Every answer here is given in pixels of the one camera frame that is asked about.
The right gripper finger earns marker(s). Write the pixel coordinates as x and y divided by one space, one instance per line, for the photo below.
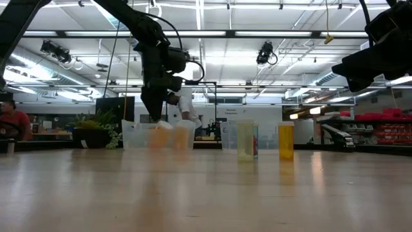
357 85
354 67

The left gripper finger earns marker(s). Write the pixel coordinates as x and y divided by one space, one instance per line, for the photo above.
159 106
149 106

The large orange pill bottle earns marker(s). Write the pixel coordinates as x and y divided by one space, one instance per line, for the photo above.
181 137
158 138

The small amber pill bottle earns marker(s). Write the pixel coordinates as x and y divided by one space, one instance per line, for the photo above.
286 141

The pale yellow pill bottle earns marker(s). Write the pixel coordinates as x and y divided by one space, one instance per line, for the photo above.
245 141

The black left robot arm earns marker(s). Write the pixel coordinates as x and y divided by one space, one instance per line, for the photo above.
135 19

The clear plastic bin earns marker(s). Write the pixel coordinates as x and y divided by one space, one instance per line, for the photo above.
228 135
138 138

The red storage bin shelf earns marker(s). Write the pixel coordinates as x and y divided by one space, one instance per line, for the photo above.
386 124

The person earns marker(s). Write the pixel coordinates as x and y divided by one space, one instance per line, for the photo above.
186 108
16 124

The black panel board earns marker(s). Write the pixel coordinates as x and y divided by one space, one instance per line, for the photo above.
112 109

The black slanted rack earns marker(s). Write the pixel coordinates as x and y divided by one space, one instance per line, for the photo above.
338 137

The black background machine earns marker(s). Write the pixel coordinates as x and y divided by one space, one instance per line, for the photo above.
213 129

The potted succulent plant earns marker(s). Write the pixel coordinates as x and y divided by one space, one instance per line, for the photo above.
91 137

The black overhead beam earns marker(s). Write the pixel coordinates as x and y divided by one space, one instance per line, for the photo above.
230 33

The small grey cylinder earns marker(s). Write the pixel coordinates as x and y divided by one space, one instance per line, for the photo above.
11 146

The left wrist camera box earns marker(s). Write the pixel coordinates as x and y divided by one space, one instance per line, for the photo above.
177 59

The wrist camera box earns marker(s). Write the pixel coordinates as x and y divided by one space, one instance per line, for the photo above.
177 59
392 22

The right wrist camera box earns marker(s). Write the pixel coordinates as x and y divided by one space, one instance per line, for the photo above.
392 22

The black table frame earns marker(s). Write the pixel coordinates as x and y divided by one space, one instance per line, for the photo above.
370 149

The black ceiling-mounted camera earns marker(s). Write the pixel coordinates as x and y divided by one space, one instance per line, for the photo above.
56 51
265 53

